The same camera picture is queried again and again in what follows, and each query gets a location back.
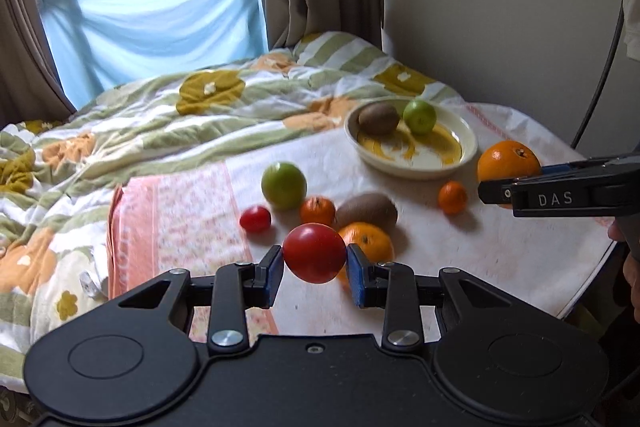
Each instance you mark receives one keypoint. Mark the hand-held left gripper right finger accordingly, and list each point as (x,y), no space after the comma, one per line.
(356,277)

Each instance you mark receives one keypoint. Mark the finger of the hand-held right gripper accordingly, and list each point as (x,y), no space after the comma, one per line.
(565,168)
(500,192)

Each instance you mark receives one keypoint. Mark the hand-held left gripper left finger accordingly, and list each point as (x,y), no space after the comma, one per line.
(274,274)

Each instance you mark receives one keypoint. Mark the large orange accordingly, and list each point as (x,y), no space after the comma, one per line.
(507,159)
(371,241)

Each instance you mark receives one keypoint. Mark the large red tomato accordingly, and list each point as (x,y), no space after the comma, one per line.
(315,253)

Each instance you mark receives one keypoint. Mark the small mandarin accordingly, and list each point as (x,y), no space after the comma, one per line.
(452,197)
(317,209)

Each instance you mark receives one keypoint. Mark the small red tomato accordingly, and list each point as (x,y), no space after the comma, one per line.
(255,219)

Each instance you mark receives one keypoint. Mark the brown kiwi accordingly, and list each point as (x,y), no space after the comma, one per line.
(367,211)
(378,118)

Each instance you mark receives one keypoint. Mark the cream bowl with yellow pattern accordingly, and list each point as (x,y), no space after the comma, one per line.
(432,157)

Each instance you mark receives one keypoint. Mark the green apple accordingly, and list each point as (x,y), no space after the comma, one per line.
(283,185)
(420,117)

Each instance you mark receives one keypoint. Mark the person's right hand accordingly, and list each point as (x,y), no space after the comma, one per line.
(627,267)

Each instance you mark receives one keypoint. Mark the white cloth with pink border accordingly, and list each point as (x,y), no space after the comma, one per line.
(475,247)

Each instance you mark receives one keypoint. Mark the white garment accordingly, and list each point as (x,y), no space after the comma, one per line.
(632,17)

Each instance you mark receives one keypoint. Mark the floral striped blanket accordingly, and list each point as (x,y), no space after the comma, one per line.
(150,117)

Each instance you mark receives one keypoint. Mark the light blue window cloth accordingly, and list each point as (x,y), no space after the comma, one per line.
(150,27)

